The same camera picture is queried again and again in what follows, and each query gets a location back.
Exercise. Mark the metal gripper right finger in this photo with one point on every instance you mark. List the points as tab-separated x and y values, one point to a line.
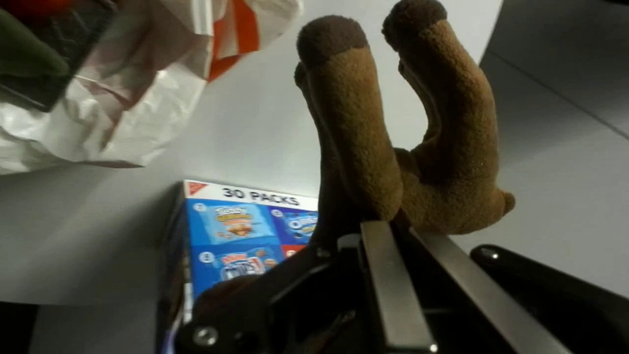
485	295

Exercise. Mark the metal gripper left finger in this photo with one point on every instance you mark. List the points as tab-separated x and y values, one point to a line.
397	295

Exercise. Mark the brown plush toy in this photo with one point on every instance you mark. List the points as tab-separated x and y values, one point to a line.
355	118

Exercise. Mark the white orange plastic bag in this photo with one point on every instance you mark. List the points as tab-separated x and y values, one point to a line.
139	104

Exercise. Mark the blue snack pack box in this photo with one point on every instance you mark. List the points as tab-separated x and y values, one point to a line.
237	228

